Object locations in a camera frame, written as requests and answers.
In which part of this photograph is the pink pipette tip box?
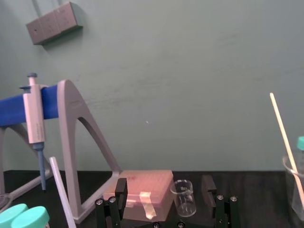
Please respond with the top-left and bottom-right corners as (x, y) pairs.
(102, 169), (176, 223)

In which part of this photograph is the grey and blue pipette stand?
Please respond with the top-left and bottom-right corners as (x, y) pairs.
(0, 79), (123, 224)

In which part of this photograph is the small clear glass beaker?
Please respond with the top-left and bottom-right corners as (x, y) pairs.
(170, 180), (198, 218)

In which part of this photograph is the clear glass vessel rim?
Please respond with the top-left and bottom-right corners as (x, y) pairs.
(0, 193), (11, 211)

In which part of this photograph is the large clear glass beaker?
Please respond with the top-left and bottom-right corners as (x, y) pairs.
(282, 155), (304, 216)

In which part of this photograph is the teal capped sample tube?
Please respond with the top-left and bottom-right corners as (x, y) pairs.
(295, 136), (304, 167)
(10, 206), (51, 228)
(0, 203), (29, 228)

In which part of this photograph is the white stirring rod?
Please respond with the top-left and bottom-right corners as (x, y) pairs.
(269, 92), (304, 193)

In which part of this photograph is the grey wall socket box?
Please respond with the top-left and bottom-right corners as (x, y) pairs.
(25, 1), (84, 46)

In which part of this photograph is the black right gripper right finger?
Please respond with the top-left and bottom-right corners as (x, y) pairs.
(201, 175), (239, 228)

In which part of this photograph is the clear glass stirring rod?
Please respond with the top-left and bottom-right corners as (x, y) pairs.
(48, 156), (77, 228)

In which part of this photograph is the grey pipette with blue tip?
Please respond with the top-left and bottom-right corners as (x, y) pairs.
(19, 72), (48, 193)

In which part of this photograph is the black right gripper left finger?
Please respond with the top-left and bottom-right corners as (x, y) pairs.
(95, 177), (129, 228)

